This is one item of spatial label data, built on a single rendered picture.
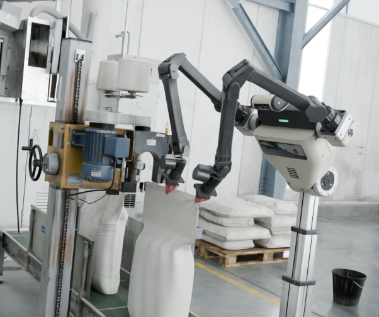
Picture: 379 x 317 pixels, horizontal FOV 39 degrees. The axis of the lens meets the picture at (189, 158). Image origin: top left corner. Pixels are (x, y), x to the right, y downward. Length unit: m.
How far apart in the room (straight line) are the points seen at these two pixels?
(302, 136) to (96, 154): 0.94
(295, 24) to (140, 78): 6.22
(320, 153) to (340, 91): 7.52
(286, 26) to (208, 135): 2.22
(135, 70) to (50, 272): 1.09
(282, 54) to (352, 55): 1.80
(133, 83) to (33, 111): 2.96
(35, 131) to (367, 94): 6.80
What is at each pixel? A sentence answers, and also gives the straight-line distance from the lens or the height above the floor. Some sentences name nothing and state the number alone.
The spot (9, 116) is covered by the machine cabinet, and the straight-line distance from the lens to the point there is 5.38.
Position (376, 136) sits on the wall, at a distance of 10.80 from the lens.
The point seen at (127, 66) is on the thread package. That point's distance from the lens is 2.58.
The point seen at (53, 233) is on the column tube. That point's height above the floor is 0.79.
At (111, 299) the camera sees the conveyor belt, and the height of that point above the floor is 0.38.
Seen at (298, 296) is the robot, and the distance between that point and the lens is 2.74.
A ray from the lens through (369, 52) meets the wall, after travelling 10.54.
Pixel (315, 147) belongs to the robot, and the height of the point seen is 1.36.
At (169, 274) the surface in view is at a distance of 2.51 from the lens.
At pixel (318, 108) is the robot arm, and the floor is 1.52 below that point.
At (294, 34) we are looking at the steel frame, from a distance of 8.61.
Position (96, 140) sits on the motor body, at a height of 1.28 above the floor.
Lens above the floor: 1.40
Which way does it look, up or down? 4 degrees down
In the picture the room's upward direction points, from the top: 6 degrees clockwise
